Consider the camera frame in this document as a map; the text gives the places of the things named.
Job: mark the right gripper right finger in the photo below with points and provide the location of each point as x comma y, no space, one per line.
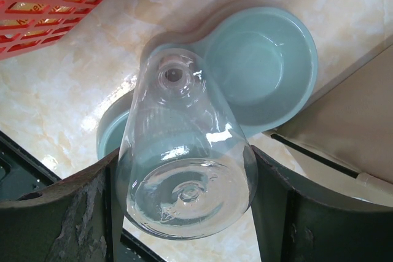
297,219

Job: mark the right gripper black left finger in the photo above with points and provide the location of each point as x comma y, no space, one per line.
76,219

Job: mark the beige fabric pet tent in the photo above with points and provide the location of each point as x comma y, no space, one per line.
343,141

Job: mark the clear plastic bottle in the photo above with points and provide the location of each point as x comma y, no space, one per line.
185,170

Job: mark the red plastic basket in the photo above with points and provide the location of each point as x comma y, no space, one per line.
28,25

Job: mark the grey-green double pet bowl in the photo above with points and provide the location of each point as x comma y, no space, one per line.
263,58

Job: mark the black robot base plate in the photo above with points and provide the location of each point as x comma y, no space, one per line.
22,174

